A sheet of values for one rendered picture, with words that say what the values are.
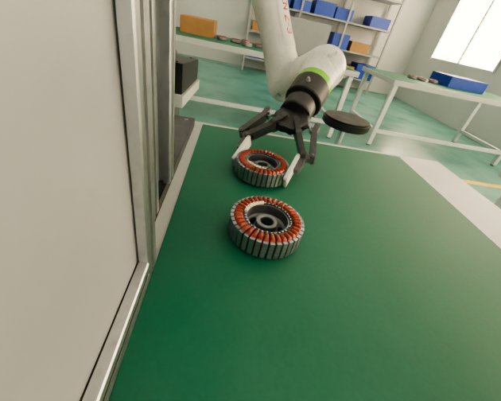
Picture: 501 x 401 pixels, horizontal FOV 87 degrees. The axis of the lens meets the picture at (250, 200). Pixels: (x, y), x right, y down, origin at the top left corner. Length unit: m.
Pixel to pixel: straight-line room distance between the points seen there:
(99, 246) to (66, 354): 0.07
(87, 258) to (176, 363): 0.14
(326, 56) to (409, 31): 7.37
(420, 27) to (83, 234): 8.15
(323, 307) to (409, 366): 0.10
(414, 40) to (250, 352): 8.08
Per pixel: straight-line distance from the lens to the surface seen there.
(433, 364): 0.39
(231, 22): 7.10
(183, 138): 0.63
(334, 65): 0.74
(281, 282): 0.36
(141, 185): 0.25
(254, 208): 0.41
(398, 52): 8.06
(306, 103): 0.64
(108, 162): 0.21
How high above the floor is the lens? 1.02
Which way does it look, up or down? 35 degrees down
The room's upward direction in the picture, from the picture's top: 13 degrees clockwise
